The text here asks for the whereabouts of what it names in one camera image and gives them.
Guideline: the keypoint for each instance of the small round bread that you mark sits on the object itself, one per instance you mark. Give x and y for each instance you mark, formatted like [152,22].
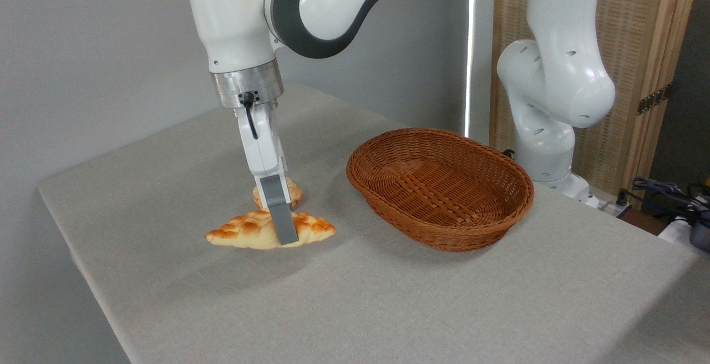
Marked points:
[295,193]

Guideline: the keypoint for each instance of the grey tablecloth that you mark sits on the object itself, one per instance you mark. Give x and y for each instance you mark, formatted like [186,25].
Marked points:
[333,297]

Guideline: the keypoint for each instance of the braided bread loaf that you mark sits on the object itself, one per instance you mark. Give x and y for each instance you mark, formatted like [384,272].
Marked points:
[244,231]

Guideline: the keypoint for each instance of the metal screen hinge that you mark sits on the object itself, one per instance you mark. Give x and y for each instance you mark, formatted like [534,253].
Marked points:
[654,99]

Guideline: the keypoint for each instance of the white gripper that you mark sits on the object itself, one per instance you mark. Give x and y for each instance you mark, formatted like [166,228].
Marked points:
[266,153]

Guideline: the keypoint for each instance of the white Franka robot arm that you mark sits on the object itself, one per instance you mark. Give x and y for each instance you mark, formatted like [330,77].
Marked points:
[233,20]

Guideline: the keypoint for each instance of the brown wicker basket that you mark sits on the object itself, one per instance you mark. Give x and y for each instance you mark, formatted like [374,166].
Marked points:
[438,186]

